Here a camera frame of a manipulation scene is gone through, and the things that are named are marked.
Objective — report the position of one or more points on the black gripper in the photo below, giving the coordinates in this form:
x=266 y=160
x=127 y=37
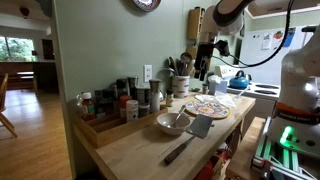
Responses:
x=204 y=54

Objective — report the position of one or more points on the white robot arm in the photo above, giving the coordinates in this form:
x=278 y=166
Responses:
x=295 y=123

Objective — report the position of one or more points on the tall salt grinder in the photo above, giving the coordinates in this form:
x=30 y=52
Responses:
x=155 y=93

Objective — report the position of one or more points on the white spice shaker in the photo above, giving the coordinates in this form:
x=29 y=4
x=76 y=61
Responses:
x=131 y=110

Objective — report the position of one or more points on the blue tissue box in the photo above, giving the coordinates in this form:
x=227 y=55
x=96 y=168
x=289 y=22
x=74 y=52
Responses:
x=217 y=84

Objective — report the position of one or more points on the white utensil crock red fish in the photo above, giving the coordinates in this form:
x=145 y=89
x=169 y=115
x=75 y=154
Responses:
x=180 y=86

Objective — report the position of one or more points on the blue kettle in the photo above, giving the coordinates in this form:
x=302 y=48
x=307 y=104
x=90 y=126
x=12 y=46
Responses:
x=239 y=81

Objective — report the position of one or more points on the crumpled white paper towel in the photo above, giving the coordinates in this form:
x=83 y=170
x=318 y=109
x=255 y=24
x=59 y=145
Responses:
x=221 y=98

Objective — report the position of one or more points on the small spice jar yellow label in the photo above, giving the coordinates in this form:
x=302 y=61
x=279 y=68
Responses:
x=169 y=98

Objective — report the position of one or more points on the white electrical outlet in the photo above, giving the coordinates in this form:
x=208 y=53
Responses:
x=147 y=72

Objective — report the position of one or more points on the colourful round trivet plate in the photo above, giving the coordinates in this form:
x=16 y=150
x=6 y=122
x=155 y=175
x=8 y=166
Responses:
x=210 y=109

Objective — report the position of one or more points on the white stove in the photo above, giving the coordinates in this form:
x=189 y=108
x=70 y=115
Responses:
x=266 y=95

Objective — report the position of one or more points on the white ceramic bowl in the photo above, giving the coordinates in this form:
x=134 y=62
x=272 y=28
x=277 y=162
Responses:
x=166 y=118

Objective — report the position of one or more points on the spoon in bowl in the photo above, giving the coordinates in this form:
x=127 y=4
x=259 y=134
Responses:
x=178 y=115

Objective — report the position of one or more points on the red cap spice jar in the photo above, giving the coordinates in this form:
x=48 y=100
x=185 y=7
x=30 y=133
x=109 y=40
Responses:
x=122 y=101

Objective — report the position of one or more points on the wooden spice tray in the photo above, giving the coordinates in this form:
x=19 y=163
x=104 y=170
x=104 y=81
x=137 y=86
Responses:
x=103 y=131

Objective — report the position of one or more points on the upper wooden wall spice rack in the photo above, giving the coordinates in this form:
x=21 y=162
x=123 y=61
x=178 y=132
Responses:
x=194 y=23

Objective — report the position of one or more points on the decorative wall plate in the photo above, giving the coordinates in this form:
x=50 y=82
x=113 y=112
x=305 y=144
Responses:
x=147 y=5

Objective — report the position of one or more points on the metal spatula wooden handle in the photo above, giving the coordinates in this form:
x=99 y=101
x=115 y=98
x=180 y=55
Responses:
x=199 y=128

